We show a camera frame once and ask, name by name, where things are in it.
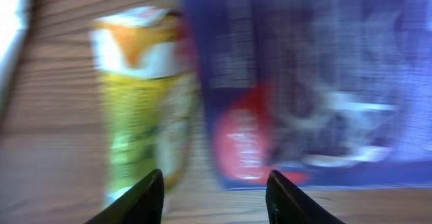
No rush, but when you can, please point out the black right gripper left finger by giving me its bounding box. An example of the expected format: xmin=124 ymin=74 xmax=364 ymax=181
xmin=85 ymin=169 xmax=165 ymax=224

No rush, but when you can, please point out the purple red pad pack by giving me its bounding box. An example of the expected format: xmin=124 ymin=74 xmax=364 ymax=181
xmin=183 ymin=0 xmax=431 ymax=190

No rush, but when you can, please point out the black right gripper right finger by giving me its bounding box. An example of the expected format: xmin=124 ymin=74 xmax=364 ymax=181
xmin=265 ymin=170 xmax=344 ymax=224

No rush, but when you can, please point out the green yellow snack pack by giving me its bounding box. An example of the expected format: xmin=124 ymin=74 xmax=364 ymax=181
xmin=90 ymin=6 xmax=198 ymax=204

